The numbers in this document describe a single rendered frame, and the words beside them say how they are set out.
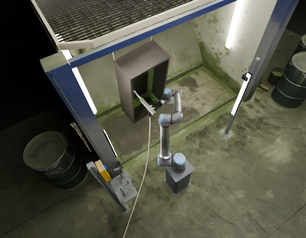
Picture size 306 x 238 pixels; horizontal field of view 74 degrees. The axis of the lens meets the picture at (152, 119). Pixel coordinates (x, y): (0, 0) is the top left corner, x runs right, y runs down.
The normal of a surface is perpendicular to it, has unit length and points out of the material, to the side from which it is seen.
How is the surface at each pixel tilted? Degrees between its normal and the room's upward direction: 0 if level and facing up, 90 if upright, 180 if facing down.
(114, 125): 0
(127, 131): 0
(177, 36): 57
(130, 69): 12
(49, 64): 0
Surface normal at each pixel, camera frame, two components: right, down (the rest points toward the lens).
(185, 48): 0.40, 0.25
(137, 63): 0.05, -0.44
